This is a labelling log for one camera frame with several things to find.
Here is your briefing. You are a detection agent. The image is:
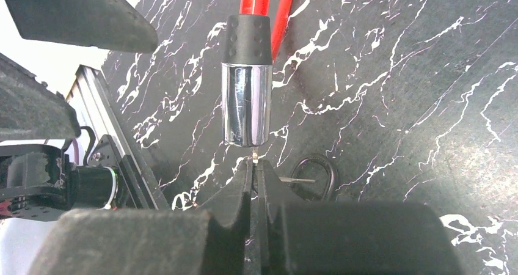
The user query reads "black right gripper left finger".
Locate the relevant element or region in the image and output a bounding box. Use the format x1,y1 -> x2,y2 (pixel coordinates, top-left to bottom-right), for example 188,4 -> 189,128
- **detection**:
29,161 -> 253,274

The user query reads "red cable lock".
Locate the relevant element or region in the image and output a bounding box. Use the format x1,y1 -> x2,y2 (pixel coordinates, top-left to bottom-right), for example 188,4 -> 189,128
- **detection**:
221,0 -> 293,147

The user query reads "aluminium frame rail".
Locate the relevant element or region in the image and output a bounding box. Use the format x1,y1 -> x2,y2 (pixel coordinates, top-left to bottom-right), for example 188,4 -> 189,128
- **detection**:
67,65 -> 170,210

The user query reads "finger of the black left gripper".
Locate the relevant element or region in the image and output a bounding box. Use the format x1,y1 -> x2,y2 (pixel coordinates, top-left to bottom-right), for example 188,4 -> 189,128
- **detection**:
5,0 -> 158,53

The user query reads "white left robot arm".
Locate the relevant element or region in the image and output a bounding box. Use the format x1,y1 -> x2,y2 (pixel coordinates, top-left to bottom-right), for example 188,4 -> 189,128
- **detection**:
1,0 -> 167,221

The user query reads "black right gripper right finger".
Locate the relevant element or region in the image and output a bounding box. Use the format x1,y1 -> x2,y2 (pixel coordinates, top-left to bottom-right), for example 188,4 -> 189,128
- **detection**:
257,159 -> 464,274

